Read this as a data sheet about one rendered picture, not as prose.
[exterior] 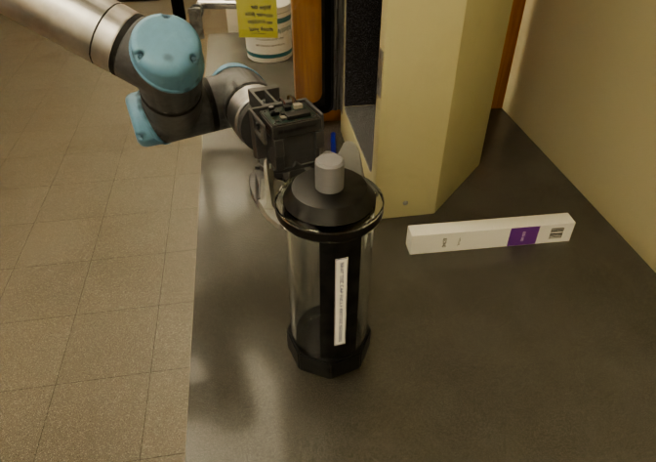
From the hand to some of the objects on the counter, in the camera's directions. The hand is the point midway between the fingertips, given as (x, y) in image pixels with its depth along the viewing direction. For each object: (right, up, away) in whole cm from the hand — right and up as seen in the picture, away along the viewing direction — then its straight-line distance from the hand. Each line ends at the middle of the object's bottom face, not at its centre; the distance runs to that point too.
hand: (328, 216), depth 54 cm
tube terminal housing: (+18, +10, +51) cm, 55 cm away
